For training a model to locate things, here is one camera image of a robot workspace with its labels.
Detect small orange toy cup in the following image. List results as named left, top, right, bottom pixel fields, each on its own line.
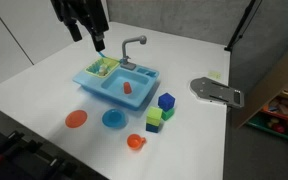
left=123, top=81, right=133, bottom=95

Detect white toy dish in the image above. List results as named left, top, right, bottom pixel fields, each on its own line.
left=98, top=64, right=109, bottom=75

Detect orange toy cup with handle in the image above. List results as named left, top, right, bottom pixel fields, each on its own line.
left=126, top=133, right=148, bottom=151

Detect blue toy bowl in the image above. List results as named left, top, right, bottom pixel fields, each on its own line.
left=101, top=108, right=128, bottom=130

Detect wooden toy shelf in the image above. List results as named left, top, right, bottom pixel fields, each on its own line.
left=234, top=41, right=288, bottom=146

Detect dark blue building block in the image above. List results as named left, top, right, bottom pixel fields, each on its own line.
left=157, top=92, right=177, bottom=112

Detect black tripod pole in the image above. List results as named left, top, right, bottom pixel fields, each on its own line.
left=224, top=0, right=262, bottom=52

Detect black camera rig hardware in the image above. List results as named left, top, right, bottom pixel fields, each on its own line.
left=0, top=121, right=109, bottom=180

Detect light blue toy sink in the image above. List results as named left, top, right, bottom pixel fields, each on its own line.
left=72, top=58, right=161, bottom=111

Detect green shelf bin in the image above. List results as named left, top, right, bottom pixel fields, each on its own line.
left=246, top=114, right=288, bottom=144

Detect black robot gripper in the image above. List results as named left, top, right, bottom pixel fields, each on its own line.
left=49, top=0, right=110, bottom=52

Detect grey toy faucet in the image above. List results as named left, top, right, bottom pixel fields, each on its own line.
left=119, top=35, right=148, bottom=71

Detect yellow sticky note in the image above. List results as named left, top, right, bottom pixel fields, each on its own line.
left=208, top=70, right=223, bottom=80

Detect grey metal mounting plate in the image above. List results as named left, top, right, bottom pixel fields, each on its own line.
left=189, top=76, right=245, bottom=109

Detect light blue toy utensil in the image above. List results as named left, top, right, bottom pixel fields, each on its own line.
left=97, top=50, right=107, bottom=61

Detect yellow-green items in rack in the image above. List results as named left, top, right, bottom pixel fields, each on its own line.
left=85, top=57, right=121, bottom=79

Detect orange toy plate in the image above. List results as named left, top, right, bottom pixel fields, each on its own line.
left=64, top=109, right=89, bottom=129

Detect lime green building block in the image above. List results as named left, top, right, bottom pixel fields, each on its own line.
left=146, top=106, right=164, bottom=127

